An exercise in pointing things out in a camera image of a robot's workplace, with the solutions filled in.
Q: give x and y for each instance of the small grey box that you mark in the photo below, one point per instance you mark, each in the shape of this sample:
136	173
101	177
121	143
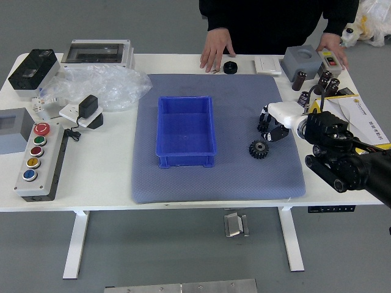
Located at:
18	140

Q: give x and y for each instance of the grey two-button switch box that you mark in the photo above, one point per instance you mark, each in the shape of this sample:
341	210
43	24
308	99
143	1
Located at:
330	62

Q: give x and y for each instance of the person's right forearm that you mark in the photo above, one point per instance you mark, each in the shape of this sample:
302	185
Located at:
215	15

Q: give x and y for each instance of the blue plastic box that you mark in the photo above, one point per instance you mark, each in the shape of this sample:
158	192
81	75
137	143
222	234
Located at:
186	134

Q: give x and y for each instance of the small black flat device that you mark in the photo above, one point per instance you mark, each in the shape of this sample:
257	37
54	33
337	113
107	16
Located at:
346	92

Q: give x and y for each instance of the metal floor bracket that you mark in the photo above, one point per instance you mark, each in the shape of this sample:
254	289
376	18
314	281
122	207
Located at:
232	225

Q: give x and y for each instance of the person's right hand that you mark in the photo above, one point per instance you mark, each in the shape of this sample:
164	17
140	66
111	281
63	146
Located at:
217	45

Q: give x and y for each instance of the grey metal plate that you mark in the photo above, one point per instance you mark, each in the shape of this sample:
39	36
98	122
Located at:
183	287

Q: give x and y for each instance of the person's left hand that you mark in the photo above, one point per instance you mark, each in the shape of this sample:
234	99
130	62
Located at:
331	45

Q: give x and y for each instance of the grey block with round hole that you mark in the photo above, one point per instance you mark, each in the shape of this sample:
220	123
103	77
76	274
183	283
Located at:
293	65

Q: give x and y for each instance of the grey push-button control box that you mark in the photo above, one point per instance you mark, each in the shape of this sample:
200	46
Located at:
46	158

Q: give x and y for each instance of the black round knob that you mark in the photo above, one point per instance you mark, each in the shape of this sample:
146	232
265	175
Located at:
226	68

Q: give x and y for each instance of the black power adapter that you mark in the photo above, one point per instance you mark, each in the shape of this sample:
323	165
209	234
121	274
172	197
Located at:
88	105

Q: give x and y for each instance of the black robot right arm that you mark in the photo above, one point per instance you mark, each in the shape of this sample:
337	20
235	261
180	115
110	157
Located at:
345	171

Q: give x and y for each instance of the plush toys in plastic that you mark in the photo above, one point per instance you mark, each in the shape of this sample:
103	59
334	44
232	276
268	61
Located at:
375	21

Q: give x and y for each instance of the yellow and white carton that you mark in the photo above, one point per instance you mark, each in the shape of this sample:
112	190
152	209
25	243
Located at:
366	122

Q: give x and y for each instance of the white wall switch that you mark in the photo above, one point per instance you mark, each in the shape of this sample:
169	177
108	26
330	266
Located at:
268	64

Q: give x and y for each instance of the grey enclosure with clear window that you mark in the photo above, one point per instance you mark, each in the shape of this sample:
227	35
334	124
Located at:
91	52

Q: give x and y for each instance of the grey-blue mat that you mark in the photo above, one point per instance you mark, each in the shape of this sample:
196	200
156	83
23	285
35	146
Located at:
238	177

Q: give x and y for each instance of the small black block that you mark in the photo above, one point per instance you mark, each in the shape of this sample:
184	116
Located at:
97	122

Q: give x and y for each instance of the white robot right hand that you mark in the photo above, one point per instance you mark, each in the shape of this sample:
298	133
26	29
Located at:
284	113

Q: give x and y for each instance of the white table leg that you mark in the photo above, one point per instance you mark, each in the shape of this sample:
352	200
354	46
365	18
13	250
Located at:
76	244
293	244

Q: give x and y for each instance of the person's left forearm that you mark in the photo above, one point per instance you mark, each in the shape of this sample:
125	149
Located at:
340	16

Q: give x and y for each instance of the white terminal connector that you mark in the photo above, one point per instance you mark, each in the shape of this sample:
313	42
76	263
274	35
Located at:
38	105

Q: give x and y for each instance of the big black gear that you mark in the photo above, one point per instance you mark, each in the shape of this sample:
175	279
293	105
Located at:
254	150

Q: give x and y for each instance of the clear plastic bag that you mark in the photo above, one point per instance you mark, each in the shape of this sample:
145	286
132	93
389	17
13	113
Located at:
107	82

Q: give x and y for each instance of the black table height controller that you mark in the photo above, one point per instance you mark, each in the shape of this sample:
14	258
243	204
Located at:
331	209

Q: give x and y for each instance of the black capacitor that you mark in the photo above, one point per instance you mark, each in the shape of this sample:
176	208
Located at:
302	100

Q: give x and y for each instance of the black-lidded grey enclosure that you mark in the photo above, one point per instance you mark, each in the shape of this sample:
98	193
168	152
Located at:
30	71

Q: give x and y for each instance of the white bottle with black cap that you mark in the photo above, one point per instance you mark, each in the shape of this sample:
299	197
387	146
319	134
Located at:
349	38

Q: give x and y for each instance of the person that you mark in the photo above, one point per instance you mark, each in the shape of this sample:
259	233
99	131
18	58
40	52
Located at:
268	24

